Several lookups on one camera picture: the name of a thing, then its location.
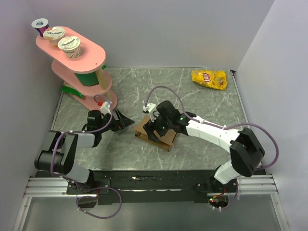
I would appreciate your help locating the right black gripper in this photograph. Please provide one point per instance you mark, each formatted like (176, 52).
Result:
(149, 129)

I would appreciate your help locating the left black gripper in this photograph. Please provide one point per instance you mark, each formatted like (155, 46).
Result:
(123, 121)

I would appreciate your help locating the brown cardboard box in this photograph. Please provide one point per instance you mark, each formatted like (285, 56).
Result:
(166, 142)

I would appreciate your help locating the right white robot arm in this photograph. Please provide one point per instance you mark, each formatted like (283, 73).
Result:
(243, 146)

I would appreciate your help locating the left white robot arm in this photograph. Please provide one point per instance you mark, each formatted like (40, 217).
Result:
(58, 150)

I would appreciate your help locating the pink tiered shelf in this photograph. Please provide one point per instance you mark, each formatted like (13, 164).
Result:
(92, 59)

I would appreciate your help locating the yellow chips bag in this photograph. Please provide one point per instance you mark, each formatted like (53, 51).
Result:
(210, 78)

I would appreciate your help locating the white Chobani yogurt cup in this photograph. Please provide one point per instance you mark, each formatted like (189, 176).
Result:
(70, 45)

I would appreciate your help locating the orange Chobani yogurt cup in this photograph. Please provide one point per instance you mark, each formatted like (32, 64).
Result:
(54, 34)

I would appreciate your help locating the purple yogurt cup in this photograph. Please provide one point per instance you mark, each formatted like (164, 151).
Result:
(40, 25)

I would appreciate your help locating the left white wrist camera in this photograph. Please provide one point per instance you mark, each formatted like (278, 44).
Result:
(105, 107)

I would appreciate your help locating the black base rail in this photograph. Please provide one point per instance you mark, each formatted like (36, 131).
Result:
(150, 186)

